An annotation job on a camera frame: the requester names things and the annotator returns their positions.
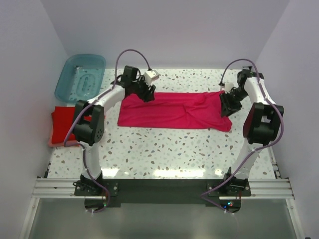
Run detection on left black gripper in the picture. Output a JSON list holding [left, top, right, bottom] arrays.
[[132, 75, 156, 103]]

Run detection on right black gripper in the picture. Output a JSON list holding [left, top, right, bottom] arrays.
[[219, 87, 248, 118]]

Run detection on magenta t-shirt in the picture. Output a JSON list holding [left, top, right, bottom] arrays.
[[117, 92, 232, 132]]

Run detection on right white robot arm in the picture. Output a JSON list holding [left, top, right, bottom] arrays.
[[220, 69, 284, 196]]

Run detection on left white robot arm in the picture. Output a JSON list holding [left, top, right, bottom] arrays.
[[71, 66, 160, 195]]

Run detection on teal plastic bin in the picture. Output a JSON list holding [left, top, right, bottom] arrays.
[[54, 54, 106, 104]]

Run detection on folded red t-shirt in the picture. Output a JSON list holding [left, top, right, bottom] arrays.
[[51, 106, 105, 144]]

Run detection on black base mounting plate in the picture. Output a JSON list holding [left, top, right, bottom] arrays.
[[73, 178, 252, 212]]

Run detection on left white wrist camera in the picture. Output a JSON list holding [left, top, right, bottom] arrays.
[[144, 70, 160, 85]]

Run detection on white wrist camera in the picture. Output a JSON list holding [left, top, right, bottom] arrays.
[[144, 70, 160, 85], [220, 82, 234, 94]]

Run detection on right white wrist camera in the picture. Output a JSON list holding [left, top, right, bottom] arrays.
[[220, 82, 234, 94]]

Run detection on aluminium frame rail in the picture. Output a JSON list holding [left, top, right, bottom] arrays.
[[31, 178, 294, 199]]

